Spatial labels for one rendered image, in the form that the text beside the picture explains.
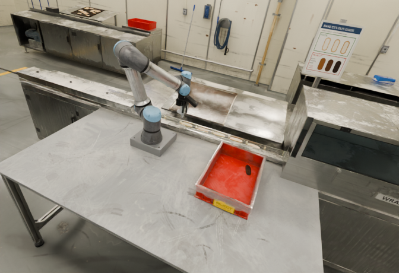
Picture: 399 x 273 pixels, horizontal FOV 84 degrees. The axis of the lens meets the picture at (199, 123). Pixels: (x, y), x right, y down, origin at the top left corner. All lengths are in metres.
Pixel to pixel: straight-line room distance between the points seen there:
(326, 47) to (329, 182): 1.15
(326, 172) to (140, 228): 1.12
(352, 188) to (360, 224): 0.31
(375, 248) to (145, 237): 1.55
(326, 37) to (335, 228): 1.48
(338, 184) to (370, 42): 4.07
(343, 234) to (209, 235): 1.08
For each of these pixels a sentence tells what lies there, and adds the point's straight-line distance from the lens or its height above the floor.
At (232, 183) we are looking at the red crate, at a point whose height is 0.82.
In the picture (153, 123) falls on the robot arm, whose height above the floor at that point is 1.04.
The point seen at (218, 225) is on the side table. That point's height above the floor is 0.82.
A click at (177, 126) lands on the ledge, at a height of 0.86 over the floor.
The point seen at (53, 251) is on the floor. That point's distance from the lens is 2.24.
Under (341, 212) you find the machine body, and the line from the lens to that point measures 1.84.
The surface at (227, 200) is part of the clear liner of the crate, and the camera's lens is 1.24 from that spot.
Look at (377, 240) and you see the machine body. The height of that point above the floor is 0.57.
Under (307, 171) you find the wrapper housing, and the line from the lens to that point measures 1.59.
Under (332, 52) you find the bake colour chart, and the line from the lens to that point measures 2.28.
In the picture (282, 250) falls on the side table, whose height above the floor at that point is 0.82.
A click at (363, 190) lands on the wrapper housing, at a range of 1.71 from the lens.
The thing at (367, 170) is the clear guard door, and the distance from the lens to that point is 1.62.
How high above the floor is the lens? 1.85
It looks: 32 degrees down
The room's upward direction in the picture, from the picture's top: 9 degrees clockwise
